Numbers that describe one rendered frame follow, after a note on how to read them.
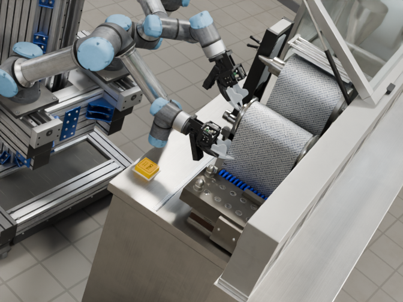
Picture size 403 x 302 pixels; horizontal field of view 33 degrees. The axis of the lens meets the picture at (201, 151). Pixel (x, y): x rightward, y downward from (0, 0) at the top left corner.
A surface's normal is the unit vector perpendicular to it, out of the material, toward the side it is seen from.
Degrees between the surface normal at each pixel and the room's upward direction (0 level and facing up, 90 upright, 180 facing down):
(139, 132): 0
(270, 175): 90
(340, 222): 0
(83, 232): 0
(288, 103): 92
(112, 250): 90
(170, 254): 90
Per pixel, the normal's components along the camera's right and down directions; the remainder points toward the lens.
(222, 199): 0.29, -0.72
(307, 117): -0.51, 0.47
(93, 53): -0.14, 0.54
